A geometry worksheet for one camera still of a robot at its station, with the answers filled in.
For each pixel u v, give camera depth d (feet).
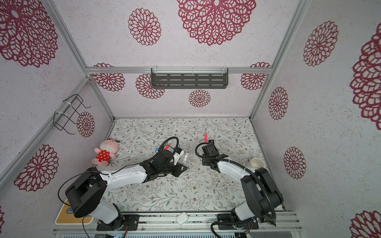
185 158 2.67
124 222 2.39
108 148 3.11
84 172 1.52
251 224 2.38
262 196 1.43
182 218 2.46
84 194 1.43
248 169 1.60
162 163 2.20
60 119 2.39
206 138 3.59
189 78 3.15
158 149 3.37
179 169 2.42
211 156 2.31
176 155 2.50
